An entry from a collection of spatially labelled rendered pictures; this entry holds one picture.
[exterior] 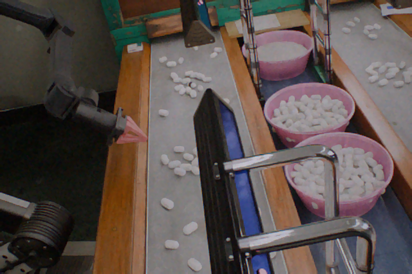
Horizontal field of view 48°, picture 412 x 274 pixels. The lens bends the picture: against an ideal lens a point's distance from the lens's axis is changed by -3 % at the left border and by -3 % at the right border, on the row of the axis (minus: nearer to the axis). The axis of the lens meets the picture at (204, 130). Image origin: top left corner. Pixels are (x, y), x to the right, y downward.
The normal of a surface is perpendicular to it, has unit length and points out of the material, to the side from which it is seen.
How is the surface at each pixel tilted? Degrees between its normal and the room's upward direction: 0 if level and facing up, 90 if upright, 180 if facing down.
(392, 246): 0
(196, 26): 90
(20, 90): 90
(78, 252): 0
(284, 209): 0
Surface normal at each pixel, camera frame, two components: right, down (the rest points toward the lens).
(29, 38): 0.05, 0.56
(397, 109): -0.17, -0.81
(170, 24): 0.01, 0.20
